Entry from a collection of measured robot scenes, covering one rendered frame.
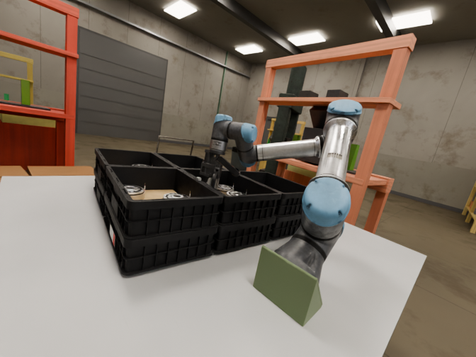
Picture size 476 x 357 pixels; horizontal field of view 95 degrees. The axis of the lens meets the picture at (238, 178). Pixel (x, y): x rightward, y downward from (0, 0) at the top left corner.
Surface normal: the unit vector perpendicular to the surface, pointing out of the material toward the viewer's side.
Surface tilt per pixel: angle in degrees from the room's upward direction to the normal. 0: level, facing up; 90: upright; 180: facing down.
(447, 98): 90
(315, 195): 49
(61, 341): 0
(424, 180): 90
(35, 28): 90
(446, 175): 90
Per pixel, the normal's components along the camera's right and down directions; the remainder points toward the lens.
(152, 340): 0.18, -0.96
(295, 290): -0.69, 0.03
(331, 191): -0.22, -0.54
